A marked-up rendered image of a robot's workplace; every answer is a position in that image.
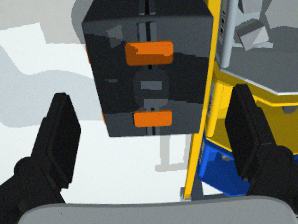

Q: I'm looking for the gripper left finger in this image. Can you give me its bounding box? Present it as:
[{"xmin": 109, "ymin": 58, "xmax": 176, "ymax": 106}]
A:
[{"xmin": 0, "ymin": 92, "xmax": 81, "ymax": 224}]

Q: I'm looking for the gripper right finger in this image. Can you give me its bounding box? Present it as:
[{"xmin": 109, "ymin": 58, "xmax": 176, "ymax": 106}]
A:
[{"xmin": 225, "ymin": 84, "xmax": 298, "ymax": 215}]

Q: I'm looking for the grey bin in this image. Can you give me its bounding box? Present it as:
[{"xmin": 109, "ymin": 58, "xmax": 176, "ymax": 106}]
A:
[{"xmin": 215, "ymin": 0, "xmax": 298, "ymax": 95}]

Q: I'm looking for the blue open bin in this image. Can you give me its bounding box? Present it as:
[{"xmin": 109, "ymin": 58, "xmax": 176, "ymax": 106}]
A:
[{"xmin": 196, "ymin": 131, "xmax": 251, "ymax": 197}]

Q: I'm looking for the yellow open bin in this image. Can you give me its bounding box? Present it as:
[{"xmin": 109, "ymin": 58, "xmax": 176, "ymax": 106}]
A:
[{"xmin": 204, "ymin": 61, "xmax": 298, "ymax": 154}]

